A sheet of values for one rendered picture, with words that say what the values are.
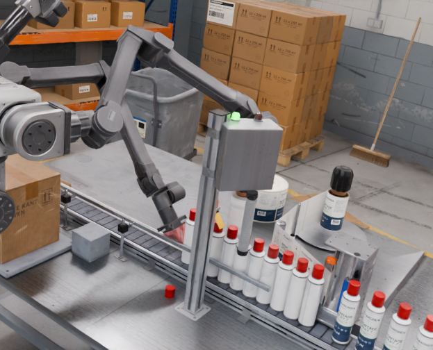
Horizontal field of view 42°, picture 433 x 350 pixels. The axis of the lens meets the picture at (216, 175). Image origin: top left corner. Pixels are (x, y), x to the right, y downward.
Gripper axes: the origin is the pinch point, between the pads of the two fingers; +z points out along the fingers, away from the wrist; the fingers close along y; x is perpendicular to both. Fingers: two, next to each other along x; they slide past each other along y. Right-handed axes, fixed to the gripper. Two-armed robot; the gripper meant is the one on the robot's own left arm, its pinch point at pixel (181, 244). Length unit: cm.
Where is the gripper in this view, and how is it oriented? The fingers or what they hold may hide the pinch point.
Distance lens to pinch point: 200.6
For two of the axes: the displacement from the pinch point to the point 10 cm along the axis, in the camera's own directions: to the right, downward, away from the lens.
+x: -7.2, 3.0, 6.2
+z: 4.2, 9.1, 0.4
